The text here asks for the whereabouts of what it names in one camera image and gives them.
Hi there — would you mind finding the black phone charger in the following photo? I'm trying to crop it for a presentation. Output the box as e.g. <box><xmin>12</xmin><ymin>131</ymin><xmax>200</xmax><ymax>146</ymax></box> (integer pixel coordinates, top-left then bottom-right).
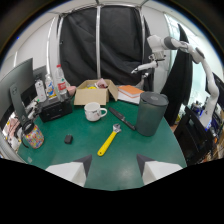
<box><xmin>64</xmin><ymin>134</ymin><xmax>74</xmax><ymax>145</ymax></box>

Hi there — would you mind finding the black chair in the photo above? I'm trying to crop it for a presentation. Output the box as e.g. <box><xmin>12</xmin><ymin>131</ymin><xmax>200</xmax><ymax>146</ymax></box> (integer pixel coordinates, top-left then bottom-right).
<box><xmin>173</xmin><ymin>105</ymin><xmax>214</xmax><ymax>166</ymax></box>

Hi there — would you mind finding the dark grey cylindrical bin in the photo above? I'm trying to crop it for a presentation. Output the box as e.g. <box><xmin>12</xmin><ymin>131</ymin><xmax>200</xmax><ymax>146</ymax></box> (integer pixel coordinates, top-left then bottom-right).
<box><xmin>135</xmin><ymin>91</ymin><xmax>170</xmax><ymax>137</ymax></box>

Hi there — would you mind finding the black utility knife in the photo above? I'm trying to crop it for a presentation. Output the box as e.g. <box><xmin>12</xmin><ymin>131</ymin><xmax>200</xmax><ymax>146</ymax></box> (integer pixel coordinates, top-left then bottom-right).
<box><xmin>108</xmin><ymin>106</ymin><xmax>137</xmax><ymax>131</ymax></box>

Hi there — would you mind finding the white ceramic mug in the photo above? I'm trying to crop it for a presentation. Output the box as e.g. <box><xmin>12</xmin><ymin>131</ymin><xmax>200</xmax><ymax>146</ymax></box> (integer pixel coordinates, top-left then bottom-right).
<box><xmin>83</xmin><ymin>101</ymin><xmax>108</xmax><ymax>122</ymax></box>

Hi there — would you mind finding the black equipment box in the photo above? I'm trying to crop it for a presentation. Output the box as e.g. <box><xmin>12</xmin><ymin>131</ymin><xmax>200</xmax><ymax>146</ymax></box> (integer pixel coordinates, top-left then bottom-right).
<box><xmin>38</xmin><ymin>95</ymin><xmax>74</xmax><ymax>123</ymax></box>

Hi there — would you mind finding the open cardboard box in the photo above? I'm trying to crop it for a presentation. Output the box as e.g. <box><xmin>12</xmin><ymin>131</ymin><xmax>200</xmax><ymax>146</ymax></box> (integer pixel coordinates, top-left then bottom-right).
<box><xmin>73</xmin><ymin>79</ymin><xmax>119</xmax><ymax>107</ymax></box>

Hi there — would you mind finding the orange book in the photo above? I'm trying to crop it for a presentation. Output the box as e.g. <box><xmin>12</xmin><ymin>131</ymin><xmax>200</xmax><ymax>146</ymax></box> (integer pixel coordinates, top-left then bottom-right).
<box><xmin>117</xmin><ymin>84</ymin><xmax>145</xmax><ymax>106</ymax></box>

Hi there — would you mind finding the blue label plastic bottle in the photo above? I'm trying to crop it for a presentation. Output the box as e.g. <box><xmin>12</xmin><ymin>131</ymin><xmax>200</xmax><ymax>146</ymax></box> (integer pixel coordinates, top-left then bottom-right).
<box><xmin>44</xmin><ymin>73</ymin><xmax>56</xmax><ymax>99</ymax></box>

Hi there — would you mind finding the red label plastic bottle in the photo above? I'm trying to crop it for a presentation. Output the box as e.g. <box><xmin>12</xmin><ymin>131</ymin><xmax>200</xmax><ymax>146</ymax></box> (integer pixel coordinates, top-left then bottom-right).
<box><xmin>55</xmin><ymin>64</ymin><xmax>68</xmax><ymax>96</ymax></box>

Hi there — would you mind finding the pink cloth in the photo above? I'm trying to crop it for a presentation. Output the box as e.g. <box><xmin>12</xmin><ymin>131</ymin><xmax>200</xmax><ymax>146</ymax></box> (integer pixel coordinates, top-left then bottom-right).
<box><xmin>94</xmin><ymin>78</ymin><xmax>109</xmax><ymax>89</ymax></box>

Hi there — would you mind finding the black hanging cloth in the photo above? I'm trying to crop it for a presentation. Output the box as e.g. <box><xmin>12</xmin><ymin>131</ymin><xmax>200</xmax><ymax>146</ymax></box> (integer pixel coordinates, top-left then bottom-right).
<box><xmin>160</xmin><ymin>23</ymin><xmax>194</xmax><ymax>127</ymax></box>

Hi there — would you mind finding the grey computer monitor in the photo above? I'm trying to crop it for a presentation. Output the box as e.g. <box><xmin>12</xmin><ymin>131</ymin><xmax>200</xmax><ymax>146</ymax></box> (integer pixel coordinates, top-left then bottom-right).
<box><xmin>0</xmin><ymin>57</ymin><xmax>35</xmax><ymax>126</ymax></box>

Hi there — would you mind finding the black curtain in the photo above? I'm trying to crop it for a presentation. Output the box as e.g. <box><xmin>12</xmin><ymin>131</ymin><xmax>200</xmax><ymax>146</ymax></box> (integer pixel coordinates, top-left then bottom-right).
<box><xmin>59</xmin><ymin>5</ymin><xmax>155</xmax><ymax>92</ymax></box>

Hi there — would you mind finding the silver metal pole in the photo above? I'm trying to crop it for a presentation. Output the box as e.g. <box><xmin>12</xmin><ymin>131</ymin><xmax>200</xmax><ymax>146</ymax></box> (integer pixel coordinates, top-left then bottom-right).
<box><xmin>95</xmin><ymin>5</ymin><xmax>102</xmax><ymax>80</ymax></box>

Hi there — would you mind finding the yellow handled adjustable wrench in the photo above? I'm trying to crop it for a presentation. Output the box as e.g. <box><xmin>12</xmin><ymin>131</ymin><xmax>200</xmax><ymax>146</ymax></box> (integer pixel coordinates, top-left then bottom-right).
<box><xmin>97</xmin><ymin>123</ymin><xmax>122</xmax><ymax>157</ymax></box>

